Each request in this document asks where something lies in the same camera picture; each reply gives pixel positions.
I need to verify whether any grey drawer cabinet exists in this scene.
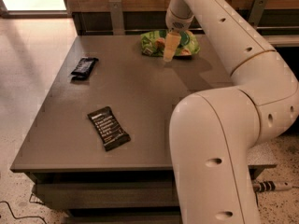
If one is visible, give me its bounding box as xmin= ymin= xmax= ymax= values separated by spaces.
xmin=10 ymin=34 xmax=278 ymax=224

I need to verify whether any left metal bracket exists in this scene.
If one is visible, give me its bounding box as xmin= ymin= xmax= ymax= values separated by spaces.
xmin=108 ymin=0 xmax=125 ymax=35

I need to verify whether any upper grey drawer front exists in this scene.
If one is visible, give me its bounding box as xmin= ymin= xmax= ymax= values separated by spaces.
xmin=33 ymin=182 xmax=178 ymax=210

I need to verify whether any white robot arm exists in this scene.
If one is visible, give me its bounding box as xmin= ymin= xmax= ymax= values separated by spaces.
xmin=166 ymin=0 xmax=299 ymax=224

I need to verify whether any black floor cable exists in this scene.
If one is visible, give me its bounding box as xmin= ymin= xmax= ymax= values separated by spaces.
xmin=0 ymin=201 xmax=49 ymax=224

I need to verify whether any grey drawer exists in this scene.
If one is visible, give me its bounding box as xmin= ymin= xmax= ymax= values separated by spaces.
xmin=64 ymin=215 xmax=182 ymax=224
xmin=33 ymin=182 xmax=178 ymax=210

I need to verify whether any right metal bracket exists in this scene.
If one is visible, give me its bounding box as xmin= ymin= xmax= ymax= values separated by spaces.
xmin=247 ymin=0 xmax=268 ymax=29

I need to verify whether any black snack bar far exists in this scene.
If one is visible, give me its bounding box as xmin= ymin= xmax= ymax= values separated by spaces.
xmin=71 ymin=57 xmax=98 ymax=80

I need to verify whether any black snack bar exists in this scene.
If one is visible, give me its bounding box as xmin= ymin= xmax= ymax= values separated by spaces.
xmin=71 ymin=57 xmax=98 ymax=80
xmin=88 ymin=106 xmax=131 ymax=151

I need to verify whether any white striped power plug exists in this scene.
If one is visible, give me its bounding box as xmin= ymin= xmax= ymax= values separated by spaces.
xmin=252 ymin=181 xmax=293 ymax=192

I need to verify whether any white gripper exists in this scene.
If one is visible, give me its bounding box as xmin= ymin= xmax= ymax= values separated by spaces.
xmin=164 ymin=0 xmax=194 ymax=63

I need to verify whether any green rice chip bag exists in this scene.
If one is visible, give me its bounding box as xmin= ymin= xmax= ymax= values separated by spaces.
xmin=140 ymin=30 xmax=200 ymax=57

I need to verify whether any lower grey drawer front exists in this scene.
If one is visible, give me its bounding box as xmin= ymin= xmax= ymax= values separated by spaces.
xmin=64 ymin=215 xmax=182 ymax=224

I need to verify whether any black snack bar near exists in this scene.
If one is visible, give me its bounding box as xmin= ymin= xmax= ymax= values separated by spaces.
xmin=88 ymin=106 xmax=131 ymax=151

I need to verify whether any metal bracket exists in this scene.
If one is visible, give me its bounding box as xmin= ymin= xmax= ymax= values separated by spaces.
xmin=247 ymin=0 xmax=268 ymax=29
xmin=108 ymin=0 xmax=125 ymax=35

